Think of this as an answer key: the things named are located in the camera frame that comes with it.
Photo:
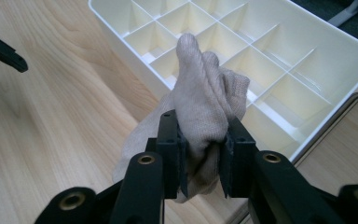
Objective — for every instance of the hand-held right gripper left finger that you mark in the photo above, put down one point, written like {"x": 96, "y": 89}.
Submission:
{"x": 171, "y": 155}

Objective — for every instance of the white metal stand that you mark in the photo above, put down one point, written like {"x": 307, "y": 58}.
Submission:
{"x": 346, "y": 14}

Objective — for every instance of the beige sock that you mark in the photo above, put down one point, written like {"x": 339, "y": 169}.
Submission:
{"x": 203, "y": 99}

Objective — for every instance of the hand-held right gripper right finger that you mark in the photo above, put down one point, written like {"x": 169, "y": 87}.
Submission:
{"x": 237, "y": 161}

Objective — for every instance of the white divided storage box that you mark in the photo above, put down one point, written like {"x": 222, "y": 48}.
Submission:
{"x": 279, "y": 65}

